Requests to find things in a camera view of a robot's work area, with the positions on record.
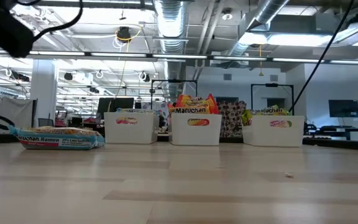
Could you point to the long linear ceiling light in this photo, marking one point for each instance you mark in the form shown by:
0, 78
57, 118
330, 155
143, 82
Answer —
291, 59

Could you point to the black ceiling dome camera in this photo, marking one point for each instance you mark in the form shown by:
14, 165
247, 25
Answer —
123, 33

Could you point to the dark polka-dot bag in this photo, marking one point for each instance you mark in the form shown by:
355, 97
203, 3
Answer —
232, 118

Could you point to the white plastic bin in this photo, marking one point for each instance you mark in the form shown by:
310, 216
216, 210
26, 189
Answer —
272, 137
130, 132
196, 133

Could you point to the grey cloth partition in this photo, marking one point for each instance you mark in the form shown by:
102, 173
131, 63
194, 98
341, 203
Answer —
11, 112

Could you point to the small white crumb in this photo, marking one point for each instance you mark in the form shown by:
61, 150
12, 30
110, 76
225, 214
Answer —
288, 175

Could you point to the silver spiral air duct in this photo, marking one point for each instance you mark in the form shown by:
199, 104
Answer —
169, 25
269, 11

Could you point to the black gantry frame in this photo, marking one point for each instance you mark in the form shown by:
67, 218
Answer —
272, 85
174, 81

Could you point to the black wall monitor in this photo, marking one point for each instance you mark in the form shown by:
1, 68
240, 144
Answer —
343, 108

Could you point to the white square column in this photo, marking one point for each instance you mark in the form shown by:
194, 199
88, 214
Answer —
43, 87

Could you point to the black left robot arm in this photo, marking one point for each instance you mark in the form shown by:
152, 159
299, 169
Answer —
5, 31

